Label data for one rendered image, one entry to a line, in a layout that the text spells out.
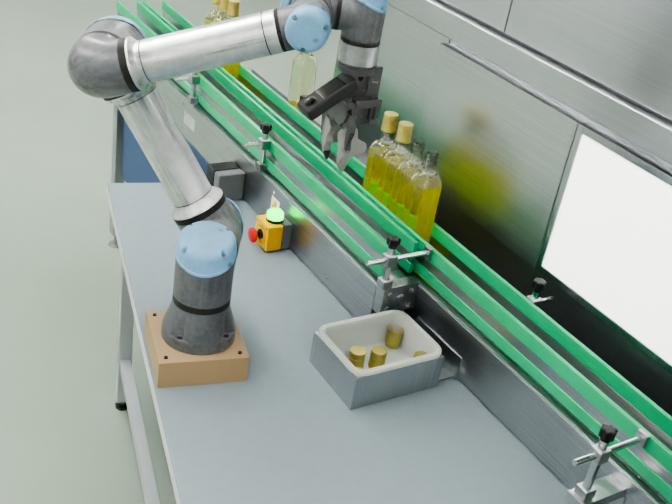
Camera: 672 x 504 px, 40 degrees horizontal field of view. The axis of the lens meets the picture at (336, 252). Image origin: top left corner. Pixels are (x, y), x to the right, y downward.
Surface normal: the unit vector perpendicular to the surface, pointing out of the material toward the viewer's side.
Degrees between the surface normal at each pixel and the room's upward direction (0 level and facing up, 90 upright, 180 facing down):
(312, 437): 0
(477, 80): 90
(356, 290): 90
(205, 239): 7
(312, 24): 89
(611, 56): 90
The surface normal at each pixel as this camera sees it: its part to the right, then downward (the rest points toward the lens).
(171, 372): 0.30, 0.52
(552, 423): -0.85, 0.15
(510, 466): 0.15, -0.85
